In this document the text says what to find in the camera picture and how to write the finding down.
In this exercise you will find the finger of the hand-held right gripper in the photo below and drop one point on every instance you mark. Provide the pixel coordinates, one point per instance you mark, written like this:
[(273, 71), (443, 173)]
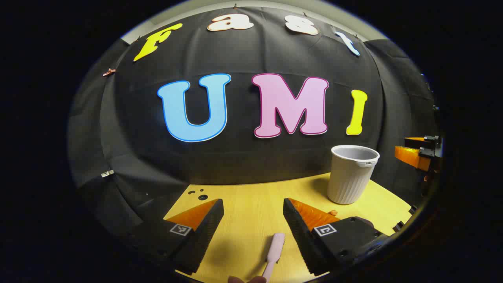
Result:
[(410, 157), (414, 142)]

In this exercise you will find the black backdrop cloth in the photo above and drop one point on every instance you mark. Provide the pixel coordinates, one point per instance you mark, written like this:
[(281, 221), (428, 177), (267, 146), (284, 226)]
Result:
[(243, 157)]

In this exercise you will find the wooden desktop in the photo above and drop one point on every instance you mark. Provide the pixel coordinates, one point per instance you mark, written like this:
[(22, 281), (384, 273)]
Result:
[(251, 212)]

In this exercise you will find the copper cloth clip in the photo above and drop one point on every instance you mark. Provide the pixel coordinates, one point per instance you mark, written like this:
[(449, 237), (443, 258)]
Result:
[(109, 72)]

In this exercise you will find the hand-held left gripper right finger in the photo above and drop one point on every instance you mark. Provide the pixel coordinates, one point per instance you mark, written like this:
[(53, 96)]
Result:
[(300, 236)]

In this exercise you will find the orange paper trash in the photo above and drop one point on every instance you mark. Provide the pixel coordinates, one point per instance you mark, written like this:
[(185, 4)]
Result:
[(334, 212)]

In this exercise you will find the white ribbed garbage bin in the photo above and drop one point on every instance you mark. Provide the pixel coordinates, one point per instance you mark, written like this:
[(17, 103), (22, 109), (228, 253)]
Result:
[(349, 181)]

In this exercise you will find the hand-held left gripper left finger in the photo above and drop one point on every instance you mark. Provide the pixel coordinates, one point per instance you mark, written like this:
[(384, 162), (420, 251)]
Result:
[(206, 232)]

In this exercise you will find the small pink broom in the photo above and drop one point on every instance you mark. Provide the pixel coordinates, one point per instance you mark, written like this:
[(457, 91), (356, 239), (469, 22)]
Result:
[(276, 247)]

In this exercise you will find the small white cloth tag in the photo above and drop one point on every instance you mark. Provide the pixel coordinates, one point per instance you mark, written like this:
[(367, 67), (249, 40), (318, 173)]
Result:
[(107, 173)]

